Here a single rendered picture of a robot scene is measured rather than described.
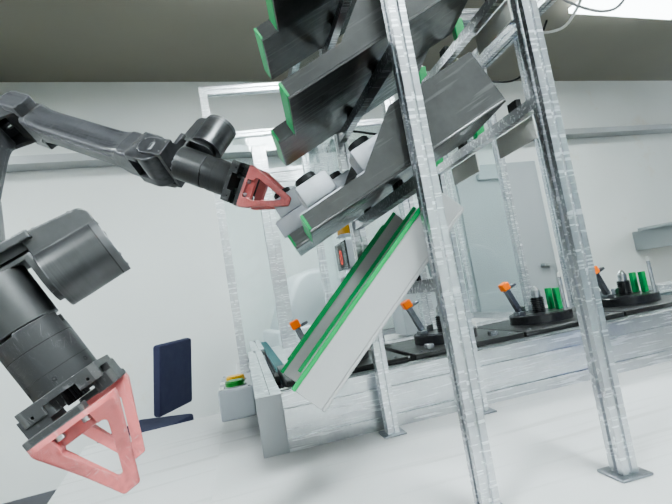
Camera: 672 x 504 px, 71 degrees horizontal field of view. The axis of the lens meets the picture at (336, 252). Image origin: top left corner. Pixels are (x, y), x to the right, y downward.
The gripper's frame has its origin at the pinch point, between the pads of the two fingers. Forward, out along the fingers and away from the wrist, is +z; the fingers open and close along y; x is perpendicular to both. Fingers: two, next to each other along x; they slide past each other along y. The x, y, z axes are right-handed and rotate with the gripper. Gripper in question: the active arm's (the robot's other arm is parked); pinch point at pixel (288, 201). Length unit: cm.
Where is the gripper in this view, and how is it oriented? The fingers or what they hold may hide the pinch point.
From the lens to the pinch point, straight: 77.1
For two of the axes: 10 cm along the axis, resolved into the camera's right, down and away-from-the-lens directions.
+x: -3.4, 9.4, 0.8
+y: 1.4, -0.3, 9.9
